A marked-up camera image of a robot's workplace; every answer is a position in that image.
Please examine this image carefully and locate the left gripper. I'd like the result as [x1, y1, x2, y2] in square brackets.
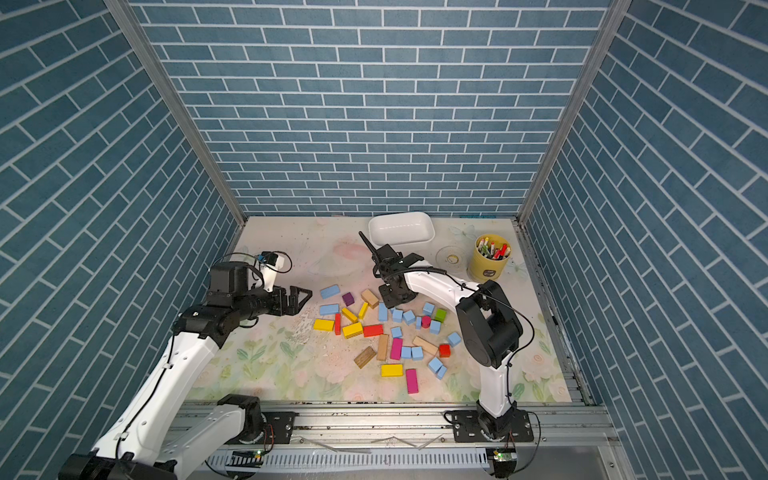
[233, 281, 313, 321]

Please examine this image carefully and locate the white rectangular plastic tray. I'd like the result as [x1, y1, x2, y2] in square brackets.
[368, 212, 435, 247]

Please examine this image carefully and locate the blue long block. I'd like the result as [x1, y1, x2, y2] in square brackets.
[378, 303, 389, 322]
[318, 304, 340, 316]
[320, 285, 341, 299]

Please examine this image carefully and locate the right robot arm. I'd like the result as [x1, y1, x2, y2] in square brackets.
[360, 234, 524, 439]

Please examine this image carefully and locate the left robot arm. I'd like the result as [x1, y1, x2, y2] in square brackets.
[58, 251, 312, 479]

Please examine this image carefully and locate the yellow flat block left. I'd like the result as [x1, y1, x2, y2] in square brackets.
[313, 319, 335, 332]

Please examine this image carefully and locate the tan wooden block upper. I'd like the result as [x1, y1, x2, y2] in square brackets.
[361, 289, 380, 308]

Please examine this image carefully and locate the blue upright long block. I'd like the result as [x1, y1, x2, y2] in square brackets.
[378, 303, 389, 322]

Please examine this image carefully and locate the yellow slanted block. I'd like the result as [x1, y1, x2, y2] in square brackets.
[341, 308, 358, 322]

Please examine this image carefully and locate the yellow thin upright block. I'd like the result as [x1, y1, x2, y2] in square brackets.
[358, 301, 369, 321]

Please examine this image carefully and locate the clear tape roll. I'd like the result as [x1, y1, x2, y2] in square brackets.
[435, 245, 471, 276]

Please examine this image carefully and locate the yellow large block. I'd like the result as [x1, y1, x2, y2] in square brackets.
[342, 322, 364, 339]

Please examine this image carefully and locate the green cube block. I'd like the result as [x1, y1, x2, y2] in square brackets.
[433, 309, 447, 323]

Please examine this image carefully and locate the red long block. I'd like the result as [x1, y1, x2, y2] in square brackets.
[363, 324, 384, 338]

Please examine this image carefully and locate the tan upright wooden block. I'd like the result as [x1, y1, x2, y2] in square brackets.
[377, 334, 389, 362]

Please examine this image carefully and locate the brown grained wooden block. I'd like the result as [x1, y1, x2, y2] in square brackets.
[354, 346, 377, 369]

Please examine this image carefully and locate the magenta upright block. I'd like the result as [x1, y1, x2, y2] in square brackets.
[390, 338, 403, 360]

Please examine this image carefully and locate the tan slanted wooden block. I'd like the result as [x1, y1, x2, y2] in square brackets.
[413, 336, 439, 358]

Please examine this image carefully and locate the yellow pen holder cup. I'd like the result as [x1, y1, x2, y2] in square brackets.
[469, 234, 511, 281]

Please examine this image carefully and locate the yellow block bottom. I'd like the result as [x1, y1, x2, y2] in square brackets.
[380, 364, 405, 378]

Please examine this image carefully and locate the magenta block bottom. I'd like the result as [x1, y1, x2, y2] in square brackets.
[405, 369, 419, 395]

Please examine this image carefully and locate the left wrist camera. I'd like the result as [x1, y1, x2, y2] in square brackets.
[258, 251, 284, 292]

